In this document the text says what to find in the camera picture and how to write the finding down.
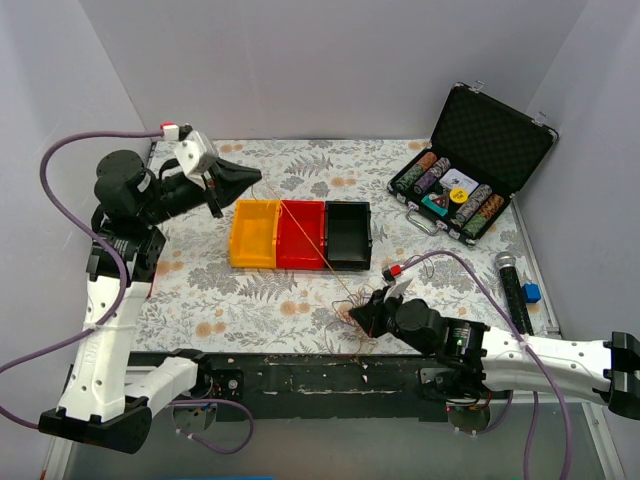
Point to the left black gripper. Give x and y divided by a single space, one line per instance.
213 188

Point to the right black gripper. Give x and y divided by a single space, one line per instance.
379 313

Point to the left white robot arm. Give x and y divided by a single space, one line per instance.
97 406

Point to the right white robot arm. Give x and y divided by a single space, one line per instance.
605 372

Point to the yellow plastic bin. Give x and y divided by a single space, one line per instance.
253 236

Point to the black plastic bin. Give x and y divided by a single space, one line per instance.
348 238

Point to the red plastic bin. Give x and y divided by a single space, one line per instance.
301 235

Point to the floral table mat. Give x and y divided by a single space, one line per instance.
200 301

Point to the black microphone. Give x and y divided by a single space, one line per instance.
505 264

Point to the yellow dealer chip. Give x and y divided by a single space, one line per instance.
458 195

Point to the blue toy block right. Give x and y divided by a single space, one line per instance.
531 293

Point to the black poker chip case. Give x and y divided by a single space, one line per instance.
479 144

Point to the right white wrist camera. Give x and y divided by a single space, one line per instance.
397 281

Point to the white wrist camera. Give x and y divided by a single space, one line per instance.
397 281
193 151

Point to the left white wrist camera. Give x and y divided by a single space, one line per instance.
193 151

